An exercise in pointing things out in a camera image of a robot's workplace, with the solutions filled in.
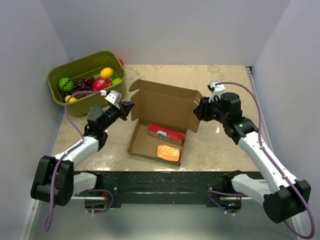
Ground purple toy grapes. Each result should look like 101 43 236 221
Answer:
71 76 95 94

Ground aluminium frame rail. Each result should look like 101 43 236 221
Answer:
245 66 308 235

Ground yellow toy lemon front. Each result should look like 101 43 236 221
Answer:
64 95 77 103

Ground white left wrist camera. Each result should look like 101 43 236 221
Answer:
104 90 122 105

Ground green plastic bin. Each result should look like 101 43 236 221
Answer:
47 51 127 117

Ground red dragon fruit toy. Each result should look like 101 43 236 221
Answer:
91 77 112 92

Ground green toy ball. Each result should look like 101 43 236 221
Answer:
58 77 74 92

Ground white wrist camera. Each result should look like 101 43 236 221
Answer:
104 90 122 105
207 81 226 103

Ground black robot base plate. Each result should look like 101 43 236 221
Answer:
74 170 252 214

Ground orange sponge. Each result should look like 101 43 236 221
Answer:
156 145 180 163

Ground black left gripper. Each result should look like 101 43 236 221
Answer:
100 101 135 132

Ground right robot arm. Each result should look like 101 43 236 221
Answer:
193 92 311 224

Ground yellow toy lemon back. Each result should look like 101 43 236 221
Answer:
100 67 114 78

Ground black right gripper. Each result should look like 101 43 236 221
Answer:
193 94 229 125

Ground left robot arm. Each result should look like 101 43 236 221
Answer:
30 101 135 207

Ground brown cardboard box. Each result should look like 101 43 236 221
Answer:
127 79 202 167

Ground red snack bar package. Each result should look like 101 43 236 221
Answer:
147 123 185 146

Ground yellow toy lemon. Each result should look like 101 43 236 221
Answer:
64 95 77 103
100 67 114 78

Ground green toy lime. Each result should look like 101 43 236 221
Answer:
111 77 122 85

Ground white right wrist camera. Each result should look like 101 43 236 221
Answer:
207 81 226 103

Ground red ball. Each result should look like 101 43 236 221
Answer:
118 58 125 67

